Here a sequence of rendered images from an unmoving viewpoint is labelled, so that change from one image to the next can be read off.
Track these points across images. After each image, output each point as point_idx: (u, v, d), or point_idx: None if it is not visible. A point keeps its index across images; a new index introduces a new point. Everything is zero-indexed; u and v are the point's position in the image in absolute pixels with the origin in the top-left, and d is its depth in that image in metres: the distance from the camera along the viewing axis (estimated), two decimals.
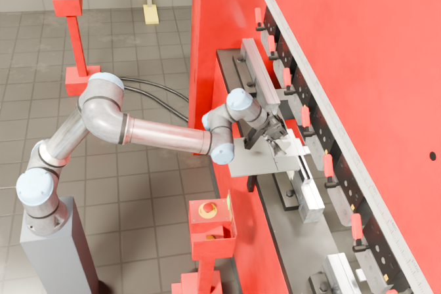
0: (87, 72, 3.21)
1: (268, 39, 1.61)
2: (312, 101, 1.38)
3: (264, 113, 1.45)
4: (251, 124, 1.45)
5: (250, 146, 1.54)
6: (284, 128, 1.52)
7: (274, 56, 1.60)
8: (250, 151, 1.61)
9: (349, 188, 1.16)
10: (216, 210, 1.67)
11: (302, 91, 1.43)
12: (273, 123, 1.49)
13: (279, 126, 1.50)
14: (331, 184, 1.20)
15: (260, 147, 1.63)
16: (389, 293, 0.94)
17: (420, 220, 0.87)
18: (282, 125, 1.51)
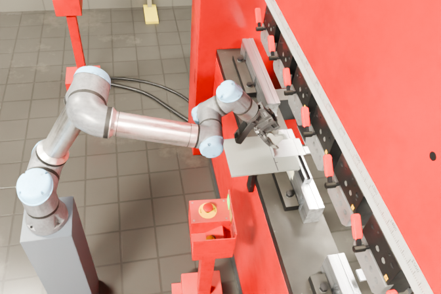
0: None
1: (268, 39, 1.61)
2: (312, 101, 1.38)
3: (255, 105, 1.42)
4: (241, 117, 1.42)
5: (241, 140, 1.51)
6: (275, 122, 1.48)
7: (274, 56, 1.60)
8: (250, 151, 1.61)
9: (349, 188, 1.16)
10: (216, 210, 1.67)
11: (302, 91, 1.43)
12: (264, 116, 1.45)
13: (271, 120, 1.47)
14: (331, 184, 1.20)
15: (260, 147, 1.63)
16: (389, 293, 0.94)
17: (420, 220, 0.87)
18: (273, 118, 1.48)
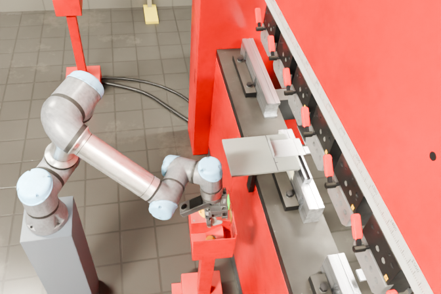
0: (87, 72, 3.21)
1: (268, 39, 1.61)
2: (312, 101, 1.38)
3: (222, 191, 1.39)
4: (205, 195, 1.37)
5: (187, 213, 1.44)
6: None
7: (274, 56, 1.60)
8: (250, 151, 1.61)
9: (349, 188, 1.16)
10: None
11: (302, 91, 1.43)
12: (222, 202, 1.43)
13: (224, 208, 1.45)
14: (331, 184, 1.20)
15: (260, 147, 1.63)
16: (389, 293, 0.94)
17: (420, 220, 0.87)
18: (227, 207, 1.46)
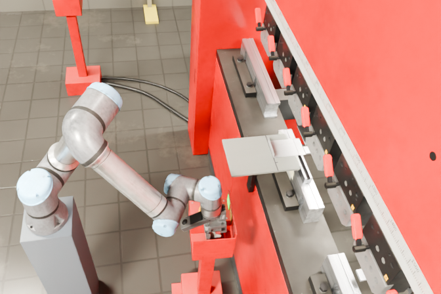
0: (87, 72, 3.21)
1: (268, 39, 1.61)
2: (312, 101, 1.38)
3: (221, 207, 1.46)
4: (205, 212, 1.44)
5: (188, 228, 1.51)
6: None
7: (274, 56, 1.60)
8: (250, 151, 1.61)
9: (349, 188, 1.16)
10: None
11: (302, 91, 1.43)
12: (221, 218, 1.51)
13: (224, 224, 1.52)
14: (331, 184, 1.20)
15: (260, 147, 1.63)
16: (389, 293, 0.94)
17: (420, 220, 0.87)
18: (226, 222, 1.54)
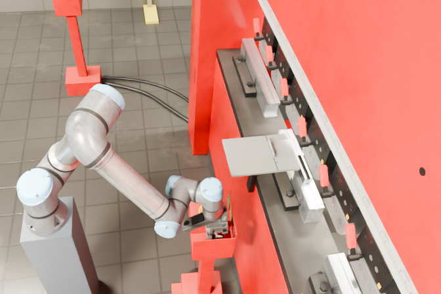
0: (87, 72, 3.21)
1: (266, 49, 1.65)
2: (309, 111, 1.41)
3: (222, 209, 1.47)
4: (207, 214, 1.45)
5: (189, 230, 1.52)
6: None
7: (272, 65, 1.64)
8: (250, 151, 1.61)
9: (344, 197, 1.19)
10: None
11: (298, 102, 1.46)
12: (222, 219, 1.51)
13: (225, 224, 1.53)
14: (327, 194, 1.23)
15: (260, 147, 1.63)
16: None
17: (411, 231, 0.90)
18: (227, 223, 1.54)
